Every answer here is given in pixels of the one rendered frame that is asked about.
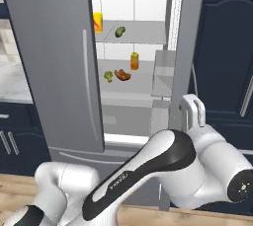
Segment grey cupboard door handle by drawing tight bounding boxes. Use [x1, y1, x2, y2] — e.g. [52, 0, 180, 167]
[7, 130, 21, 156]
[0, 129, 12, 156]

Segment grey left fridge door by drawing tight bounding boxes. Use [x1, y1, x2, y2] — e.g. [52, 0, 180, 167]
[0, 0, 106, 154]

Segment grey right fridge door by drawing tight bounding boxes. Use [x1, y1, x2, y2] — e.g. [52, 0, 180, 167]
[168, 0, 208, 131]

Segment grey right fridge door handle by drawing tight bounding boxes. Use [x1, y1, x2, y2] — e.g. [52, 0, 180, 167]
[191, 64, 200, 97]

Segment navy wall cupboard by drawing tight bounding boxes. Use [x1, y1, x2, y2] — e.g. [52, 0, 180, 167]
[0, 0, 11, 21]

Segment green pickle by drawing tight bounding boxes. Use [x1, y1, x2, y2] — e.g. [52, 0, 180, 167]
[114, 26, 127, 38]

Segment orange juice carton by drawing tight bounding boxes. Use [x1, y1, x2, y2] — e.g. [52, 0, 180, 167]
[129, 51, 140, 71]

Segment grey fridge door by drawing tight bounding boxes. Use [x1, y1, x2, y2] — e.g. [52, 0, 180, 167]
[0, 0, 106, 154]
[168, 0, 208, 131]

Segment grey fridge door handle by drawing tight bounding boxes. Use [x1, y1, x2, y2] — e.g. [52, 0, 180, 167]
[191, 64, 200, 97]
[81, 29, 100, 142]

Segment grey left fridge door handle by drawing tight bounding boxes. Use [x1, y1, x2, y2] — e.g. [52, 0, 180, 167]
[81, 29, 100, 142]

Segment grey tall cupboard handle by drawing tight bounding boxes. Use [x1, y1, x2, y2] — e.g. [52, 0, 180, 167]
[239, 75, 253, 118]

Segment navy base cupboard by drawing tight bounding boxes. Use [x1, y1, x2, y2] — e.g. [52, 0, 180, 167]
[0, 101, 52, 177]

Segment grey freezer drawer handle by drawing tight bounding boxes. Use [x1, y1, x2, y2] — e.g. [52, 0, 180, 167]
[58, 151, 134, 166]

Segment glass fridge shelf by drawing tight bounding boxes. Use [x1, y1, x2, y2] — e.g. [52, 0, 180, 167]
[94, 19, 168, 45]
[98, 58, 156, 108]

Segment yellow carton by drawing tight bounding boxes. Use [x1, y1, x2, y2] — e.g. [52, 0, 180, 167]
[92, 11, 104, 34]

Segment tall navy cupboard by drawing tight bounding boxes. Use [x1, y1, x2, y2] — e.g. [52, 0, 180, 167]
[188, 0, 253, 217]

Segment grey fridge freezer drawer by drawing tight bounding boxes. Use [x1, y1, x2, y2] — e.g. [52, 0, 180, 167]
[47, 144, 166, 206]

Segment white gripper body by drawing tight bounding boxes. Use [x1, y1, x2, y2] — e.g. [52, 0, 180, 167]
[179, 94, 208, 131]

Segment brown cooked meat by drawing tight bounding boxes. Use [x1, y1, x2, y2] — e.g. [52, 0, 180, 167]
[114, 68, 132, 82]

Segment green broccoli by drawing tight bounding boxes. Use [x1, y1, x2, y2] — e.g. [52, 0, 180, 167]
[103, 70, 115, 84]

